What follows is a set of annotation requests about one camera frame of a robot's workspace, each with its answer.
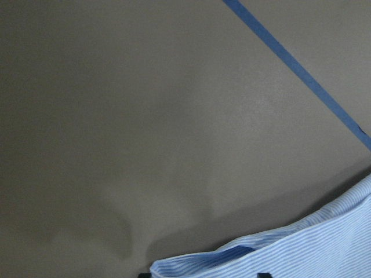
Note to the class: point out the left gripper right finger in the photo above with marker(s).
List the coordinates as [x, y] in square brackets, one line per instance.
[263, 275]

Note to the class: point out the light blue striped shirt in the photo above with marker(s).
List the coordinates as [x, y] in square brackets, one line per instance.
[334, 241]

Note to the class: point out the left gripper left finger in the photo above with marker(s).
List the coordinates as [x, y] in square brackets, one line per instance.
[144, 275]

